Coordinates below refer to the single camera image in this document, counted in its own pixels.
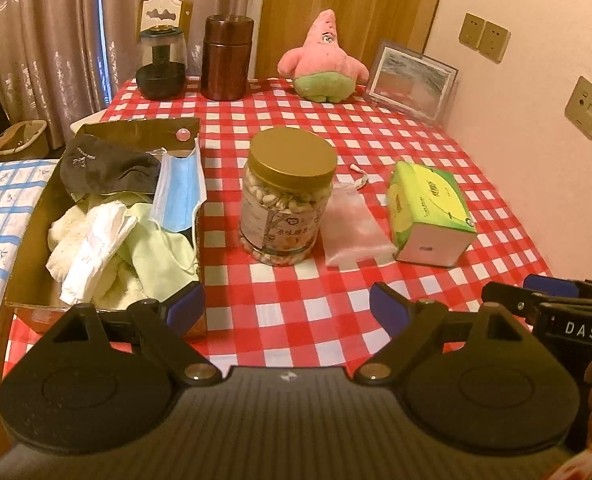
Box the silver picture frame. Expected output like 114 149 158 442
364 40 458 124

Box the black fabric cap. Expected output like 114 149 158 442
60 134 160 195

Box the brown wooden canister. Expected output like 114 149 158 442
200 14 253 101

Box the blue surgical mask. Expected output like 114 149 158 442
149 144 207 233

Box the red checkered tablecloth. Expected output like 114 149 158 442
104 78 548 370

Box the beige curtain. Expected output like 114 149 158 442
0 0 248 148

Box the pink starfish plush toy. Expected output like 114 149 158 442
277 9 369 103

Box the gold lid nut jar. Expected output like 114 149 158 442
238 127 337 266

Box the pink mesh pouch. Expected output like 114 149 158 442
320 164 395 268

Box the white cloth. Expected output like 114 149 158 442
60 200 136 306

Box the light green cloth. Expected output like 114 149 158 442
118 203 198 301

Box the beige waste basket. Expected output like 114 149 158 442
0 119 50 162

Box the dark glass jar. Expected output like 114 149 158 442
136 25 186 101

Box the white fluffy towel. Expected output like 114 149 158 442
46 193 146 310

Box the green tissue box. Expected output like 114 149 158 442
386 162 477 268

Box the wall power socket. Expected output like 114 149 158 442
565 76 592 140

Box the white wooden chair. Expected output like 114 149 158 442
136 0 193 69

